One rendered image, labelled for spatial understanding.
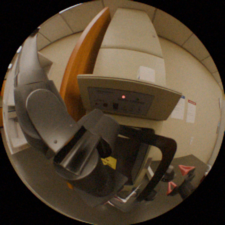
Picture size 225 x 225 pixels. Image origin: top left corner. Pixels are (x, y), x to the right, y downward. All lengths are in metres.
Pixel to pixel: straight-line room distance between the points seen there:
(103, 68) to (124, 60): 0.10
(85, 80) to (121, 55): 0.22
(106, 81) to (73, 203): 0.57
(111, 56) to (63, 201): 0.75
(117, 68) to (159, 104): 0.21
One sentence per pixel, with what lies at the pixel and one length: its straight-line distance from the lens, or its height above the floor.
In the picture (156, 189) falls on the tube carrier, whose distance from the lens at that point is 0.47.
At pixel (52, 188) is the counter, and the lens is 0.58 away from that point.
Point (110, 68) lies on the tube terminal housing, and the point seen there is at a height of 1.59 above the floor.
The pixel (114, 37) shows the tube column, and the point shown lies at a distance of 0.49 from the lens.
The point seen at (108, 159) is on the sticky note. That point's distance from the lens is 0.25.
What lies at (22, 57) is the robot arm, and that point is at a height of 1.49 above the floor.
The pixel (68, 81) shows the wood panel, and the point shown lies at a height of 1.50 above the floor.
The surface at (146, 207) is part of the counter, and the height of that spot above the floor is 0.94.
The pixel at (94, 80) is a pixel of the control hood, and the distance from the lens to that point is 0.22.
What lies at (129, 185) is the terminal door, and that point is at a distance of 0.25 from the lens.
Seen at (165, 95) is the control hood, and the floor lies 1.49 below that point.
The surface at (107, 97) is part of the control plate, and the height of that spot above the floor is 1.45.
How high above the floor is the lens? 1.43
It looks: 3 degrees down
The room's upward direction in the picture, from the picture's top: 8 degrees clockwise
